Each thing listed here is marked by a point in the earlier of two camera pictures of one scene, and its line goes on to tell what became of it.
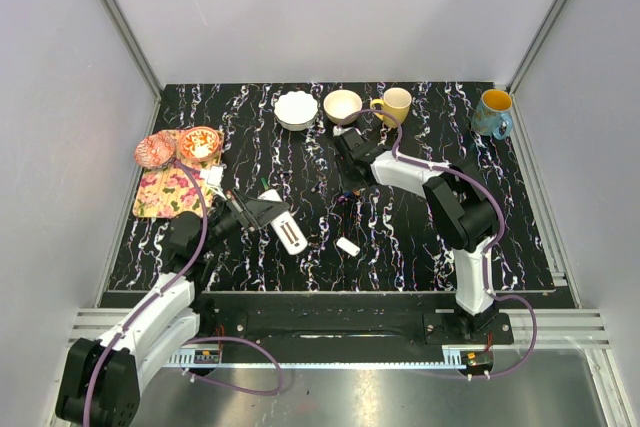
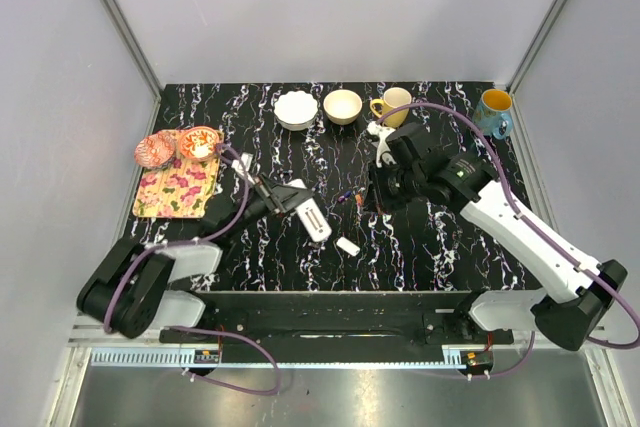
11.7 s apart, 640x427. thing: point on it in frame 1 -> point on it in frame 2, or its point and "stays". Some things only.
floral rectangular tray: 166,191 stays
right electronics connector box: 477,361 stays
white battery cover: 348,246 stays
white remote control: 286,227 -> 312,216
